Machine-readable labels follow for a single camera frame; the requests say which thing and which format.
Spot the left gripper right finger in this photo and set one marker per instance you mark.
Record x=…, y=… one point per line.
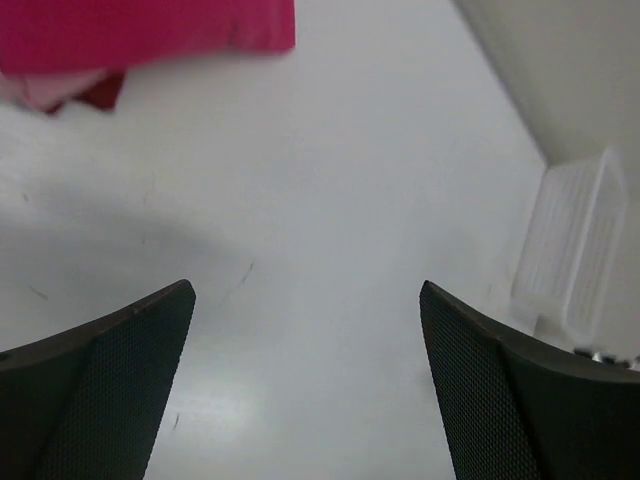
x=514, y=407

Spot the light pink t-shirt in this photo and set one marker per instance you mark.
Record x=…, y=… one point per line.
x=39, y=92

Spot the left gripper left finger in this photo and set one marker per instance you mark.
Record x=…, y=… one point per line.
x=87, y=403

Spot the red t-shirt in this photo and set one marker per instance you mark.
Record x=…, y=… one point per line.
x=102, y=96

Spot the white plastic basket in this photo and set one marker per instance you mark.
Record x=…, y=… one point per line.
x=575, y=228

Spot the hot pink t-shirt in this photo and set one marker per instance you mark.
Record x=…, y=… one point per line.
x=49, y=37

